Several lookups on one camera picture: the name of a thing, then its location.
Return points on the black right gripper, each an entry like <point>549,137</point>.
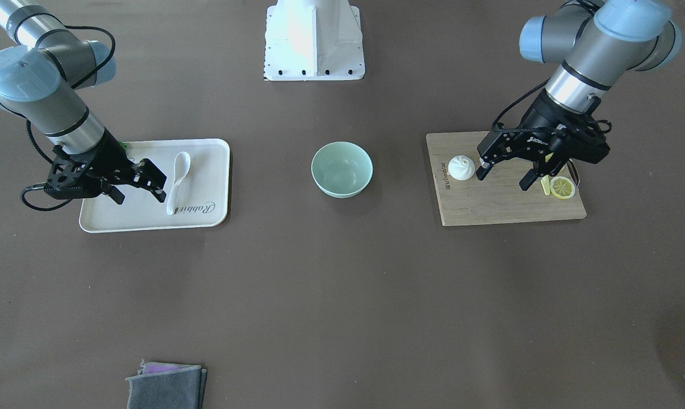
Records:
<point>108,157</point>

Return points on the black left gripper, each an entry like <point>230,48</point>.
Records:
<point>541,118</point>

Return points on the white steamed bun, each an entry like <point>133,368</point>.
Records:
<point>461,167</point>

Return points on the white ceramic soup spoon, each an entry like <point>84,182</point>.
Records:
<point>181,170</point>

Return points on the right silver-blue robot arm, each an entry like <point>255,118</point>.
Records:
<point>39,79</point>

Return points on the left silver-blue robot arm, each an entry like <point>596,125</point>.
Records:
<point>593,43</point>

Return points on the mint green bowl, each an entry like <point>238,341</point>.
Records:
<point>341,169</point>

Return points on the bamboo cutting board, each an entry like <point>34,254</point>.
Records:
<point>498,199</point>

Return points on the yellow plastic knife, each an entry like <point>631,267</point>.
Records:
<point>545,183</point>

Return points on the lemon slice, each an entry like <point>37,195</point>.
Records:
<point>562,187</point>

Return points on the cream Rabbit serving tray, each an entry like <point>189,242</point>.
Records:
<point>202,198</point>

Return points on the grey and purple folded cloth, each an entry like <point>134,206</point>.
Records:
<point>167,385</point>

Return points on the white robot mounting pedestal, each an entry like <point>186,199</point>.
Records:
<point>313,41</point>

